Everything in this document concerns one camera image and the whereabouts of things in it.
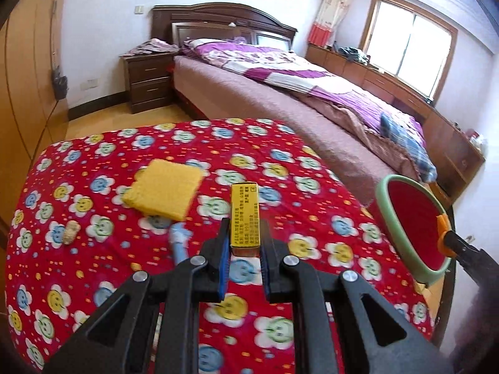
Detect red flower print blanket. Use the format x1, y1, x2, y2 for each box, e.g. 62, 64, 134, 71
4, 117, 435, 374

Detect pile of clothes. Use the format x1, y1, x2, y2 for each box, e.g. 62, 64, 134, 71
121, 38, 181, 57

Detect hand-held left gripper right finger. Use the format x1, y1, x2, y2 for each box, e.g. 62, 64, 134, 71
261, 220, 455, 374

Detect yellow sponge cloth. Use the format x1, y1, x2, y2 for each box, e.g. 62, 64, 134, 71
123, 159, 206, 222

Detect light blue tube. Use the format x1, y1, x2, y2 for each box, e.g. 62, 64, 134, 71
168, 221, 193, 263

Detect dark wooden nightstand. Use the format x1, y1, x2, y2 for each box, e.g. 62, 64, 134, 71
119, 50, 180, 114

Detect long low wooden cabinet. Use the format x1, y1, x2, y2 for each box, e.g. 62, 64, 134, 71
305, 43, 486, 199

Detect dark clothes heap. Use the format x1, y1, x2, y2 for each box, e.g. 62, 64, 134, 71
337, 46, 371, 65

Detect blue plaid cloth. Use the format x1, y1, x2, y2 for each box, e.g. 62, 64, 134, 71
380, 112, 437, 183

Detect dark wooden headboard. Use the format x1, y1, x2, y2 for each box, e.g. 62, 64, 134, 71
150, 2, 299, 53

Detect yellow cardboard box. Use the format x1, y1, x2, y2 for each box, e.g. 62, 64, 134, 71
230, 182, 261, 257

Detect bed with pink cover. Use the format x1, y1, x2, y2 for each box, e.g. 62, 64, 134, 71
172, 52, 437, 207

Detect black hanging bag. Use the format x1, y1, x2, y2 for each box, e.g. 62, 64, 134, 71
51, 66, 69, 100

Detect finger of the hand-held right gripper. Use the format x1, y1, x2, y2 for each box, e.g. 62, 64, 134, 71
445, 232, 488, 277

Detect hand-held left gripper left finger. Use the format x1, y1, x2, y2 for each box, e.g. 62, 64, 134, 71
43, 218, 231, 374

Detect light wooden wardrobe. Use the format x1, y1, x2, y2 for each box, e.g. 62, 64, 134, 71
0, 0, 73, 234

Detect purple patterned quilt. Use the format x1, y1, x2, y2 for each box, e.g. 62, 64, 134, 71
182, 38, 425, 152

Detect red bin liner bag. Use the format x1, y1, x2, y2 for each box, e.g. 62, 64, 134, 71
384, 181, 449, 271

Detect orange bag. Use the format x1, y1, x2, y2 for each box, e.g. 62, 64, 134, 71
436, 214, 459, 260

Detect wooden framed window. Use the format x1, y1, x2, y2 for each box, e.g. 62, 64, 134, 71
359, 0, 458, 104

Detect patterned curtain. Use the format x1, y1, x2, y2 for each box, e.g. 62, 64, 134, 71
308, 0, 357, 49

